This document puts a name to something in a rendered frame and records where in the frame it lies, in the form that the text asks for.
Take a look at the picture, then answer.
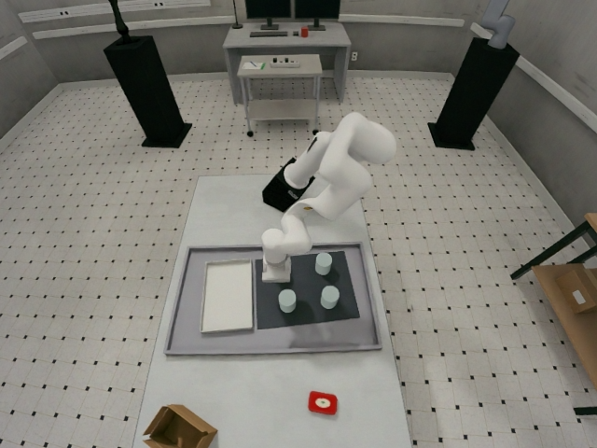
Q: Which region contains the brown cardboard box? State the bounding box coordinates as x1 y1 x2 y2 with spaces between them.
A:
142 404 218 448

